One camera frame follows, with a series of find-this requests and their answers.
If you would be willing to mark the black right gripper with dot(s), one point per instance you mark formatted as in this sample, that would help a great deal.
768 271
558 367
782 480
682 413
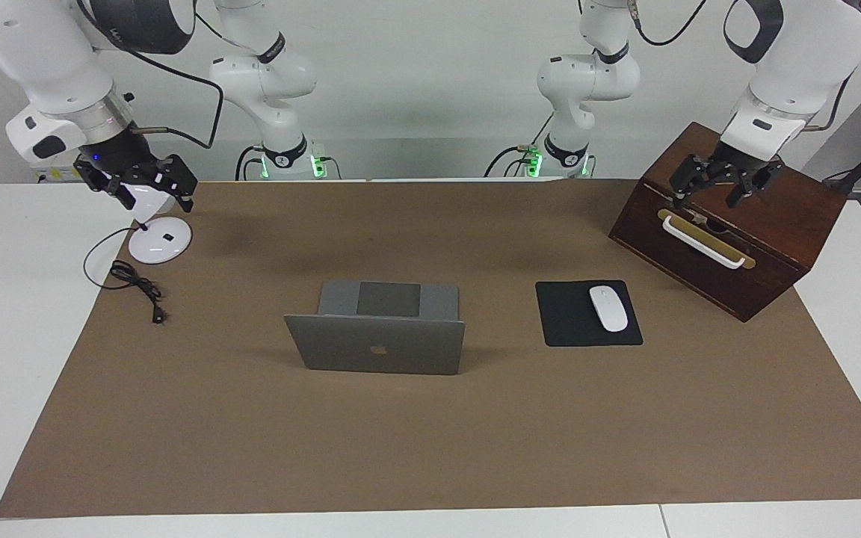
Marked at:
120 157

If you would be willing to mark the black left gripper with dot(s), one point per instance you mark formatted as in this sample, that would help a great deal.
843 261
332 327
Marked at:
737 164

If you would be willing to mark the silver grey laptop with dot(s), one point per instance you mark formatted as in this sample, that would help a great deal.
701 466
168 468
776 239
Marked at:
378 347

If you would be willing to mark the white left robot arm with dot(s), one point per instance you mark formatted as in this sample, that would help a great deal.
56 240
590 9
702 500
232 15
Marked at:
797 52

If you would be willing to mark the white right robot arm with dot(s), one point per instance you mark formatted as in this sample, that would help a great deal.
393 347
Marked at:
42 52

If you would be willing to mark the white desk lamp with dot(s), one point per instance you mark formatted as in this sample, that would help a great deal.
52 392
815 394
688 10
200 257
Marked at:
158 243

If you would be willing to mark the dark brown wooden box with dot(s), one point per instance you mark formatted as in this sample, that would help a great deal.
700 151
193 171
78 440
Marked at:
782 217

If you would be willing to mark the white power strip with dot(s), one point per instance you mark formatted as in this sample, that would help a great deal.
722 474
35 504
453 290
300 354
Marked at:
53 174

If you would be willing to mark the white computer mouse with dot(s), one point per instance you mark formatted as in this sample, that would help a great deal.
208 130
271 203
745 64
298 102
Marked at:
608 308

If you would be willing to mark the black mouse pad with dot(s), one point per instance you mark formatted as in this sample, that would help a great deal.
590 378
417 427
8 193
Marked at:
569 321

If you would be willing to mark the brown table mat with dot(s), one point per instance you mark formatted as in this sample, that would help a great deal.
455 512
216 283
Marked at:
430 441

